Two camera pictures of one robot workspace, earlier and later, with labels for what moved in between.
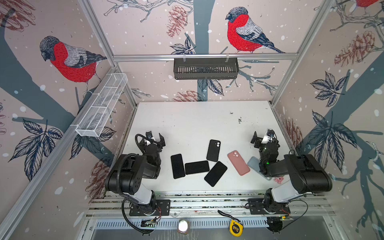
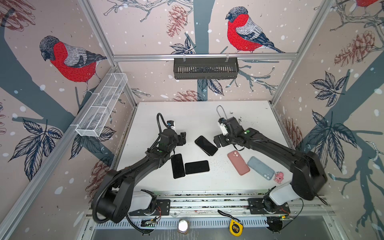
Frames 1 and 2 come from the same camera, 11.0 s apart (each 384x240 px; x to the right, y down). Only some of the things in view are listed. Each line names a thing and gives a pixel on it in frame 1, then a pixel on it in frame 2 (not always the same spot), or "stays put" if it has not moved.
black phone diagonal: (215, 173) to (206, 145)
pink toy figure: (279, 180) stays put
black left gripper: (158, 145) to (182, 138)
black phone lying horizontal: (197, 167) stays put
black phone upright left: (177, 166) stays put
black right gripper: (254, 138) to (223, 139)
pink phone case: (239, 163) stays put
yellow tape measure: (236, 227) stays put
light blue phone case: (254, 164) stays put
